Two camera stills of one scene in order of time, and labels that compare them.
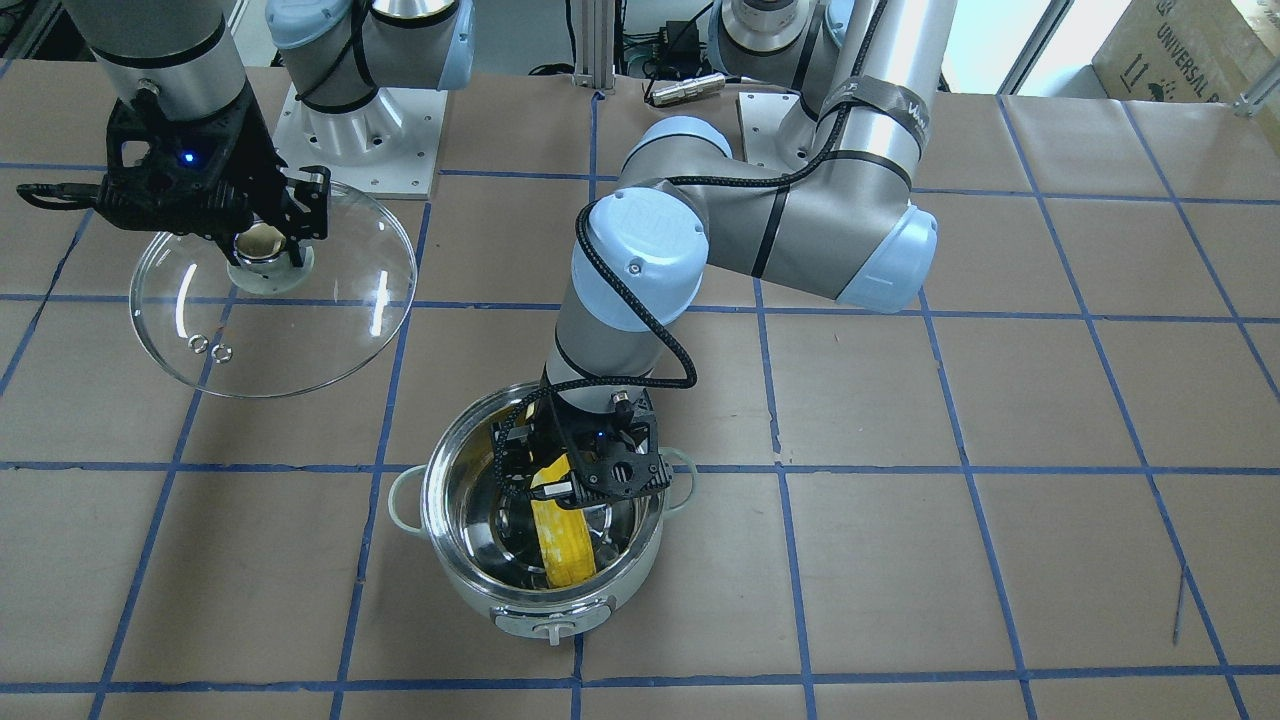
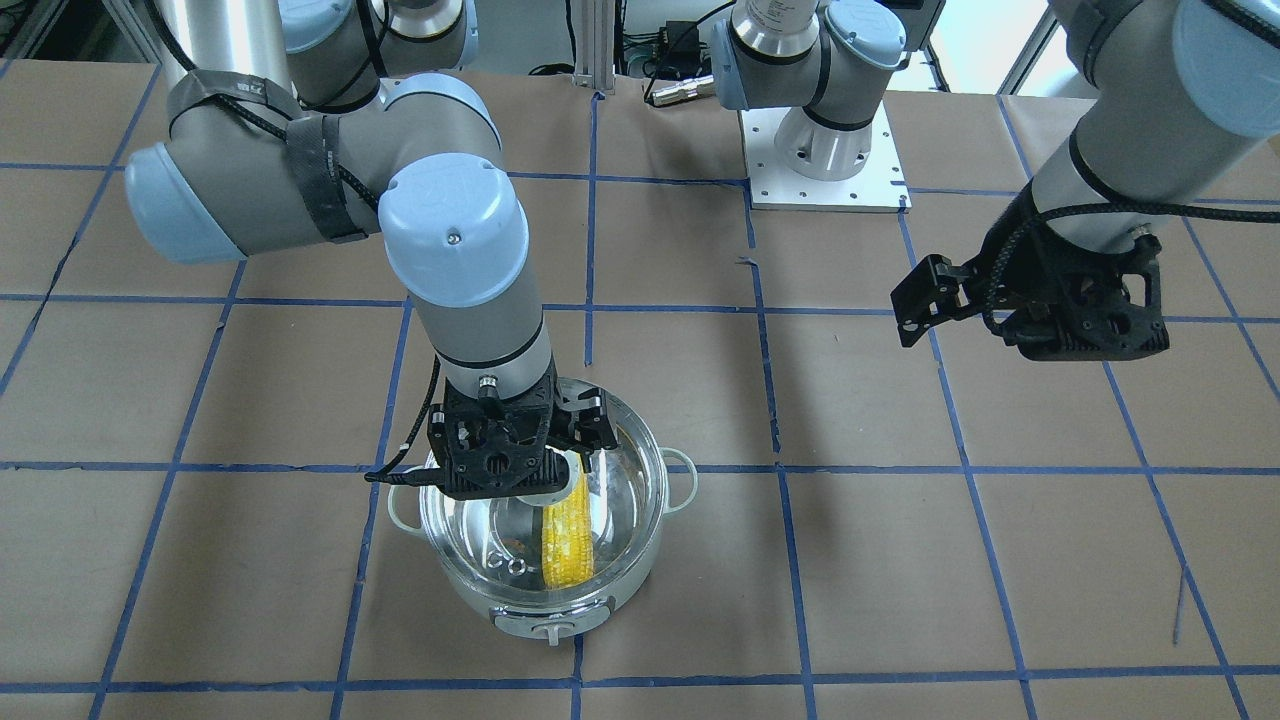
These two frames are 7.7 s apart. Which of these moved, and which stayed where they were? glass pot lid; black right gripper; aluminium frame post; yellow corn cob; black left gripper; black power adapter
Moved: glass pot lid; black right gripper; black left gripper
Stayed: black power adapter; aluminium frame post; yellow corn cob
